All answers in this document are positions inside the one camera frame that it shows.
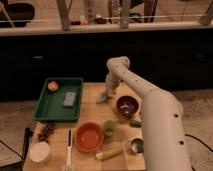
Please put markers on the green chili pepper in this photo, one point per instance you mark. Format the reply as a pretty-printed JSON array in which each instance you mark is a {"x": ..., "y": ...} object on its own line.
[{"x": 135, "y": 123}]

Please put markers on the yellow corn cob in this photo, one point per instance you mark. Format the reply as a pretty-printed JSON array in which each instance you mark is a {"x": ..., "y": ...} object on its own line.
[{"x": 107, "y": 154}]

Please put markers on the orange fruit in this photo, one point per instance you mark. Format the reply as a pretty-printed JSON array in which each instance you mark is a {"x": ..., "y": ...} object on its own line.
[{"x": 52, "y": 86}]

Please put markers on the dark red grapes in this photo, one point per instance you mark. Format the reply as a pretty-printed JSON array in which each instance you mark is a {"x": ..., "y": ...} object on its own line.
[{"x": 45, "y": 132}]

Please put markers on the dark purple bowl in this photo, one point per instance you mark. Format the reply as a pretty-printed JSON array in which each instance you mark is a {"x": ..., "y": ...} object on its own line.
[{"x": 127, "y": 106}]

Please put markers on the white round container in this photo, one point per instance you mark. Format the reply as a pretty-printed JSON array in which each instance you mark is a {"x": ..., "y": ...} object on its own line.
[{"x": 40, "y": 152}]

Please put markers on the small metal cup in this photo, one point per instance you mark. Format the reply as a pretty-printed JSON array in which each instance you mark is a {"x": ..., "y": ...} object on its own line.
[{"x": 136, "y": 146}]

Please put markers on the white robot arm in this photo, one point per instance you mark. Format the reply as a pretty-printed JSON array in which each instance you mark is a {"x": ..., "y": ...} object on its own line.
[{"x": 165, "y": 148}]

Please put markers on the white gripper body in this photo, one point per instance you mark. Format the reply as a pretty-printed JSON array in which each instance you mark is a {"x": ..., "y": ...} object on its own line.
[{"x": 112, "y": 82}]

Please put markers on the red orange bowl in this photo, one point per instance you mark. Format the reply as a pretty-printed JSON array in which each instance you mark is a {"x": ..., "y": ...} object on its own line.
[{"x": 88, "y": 137}]

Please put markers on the white dish brush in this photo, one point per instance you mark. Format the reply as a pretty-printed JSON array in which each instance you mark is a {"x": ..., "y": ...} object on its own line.
[{"x": 68, "y": 164}]

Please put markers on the black chair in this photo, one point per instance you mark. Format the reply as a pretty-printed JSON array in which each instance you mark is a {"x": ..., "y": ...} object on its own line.
[{"x": 20, "y": 13}]

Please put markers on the grey sponge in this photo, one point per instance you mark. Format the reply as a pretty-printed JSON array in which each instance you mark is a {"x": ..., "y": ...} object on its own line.
[{"x": 69, "y": 99}]

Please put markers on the green plastic tray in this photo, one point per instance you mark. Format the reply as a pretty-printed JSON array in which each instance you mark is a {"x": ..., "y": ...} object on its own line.
[{"x": 50, "y": 107}]

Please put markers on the green cup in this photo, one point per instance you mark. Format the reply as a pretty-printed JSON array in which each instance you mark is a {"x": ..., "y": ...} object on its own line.
[{"x": 109, "y": 127}]

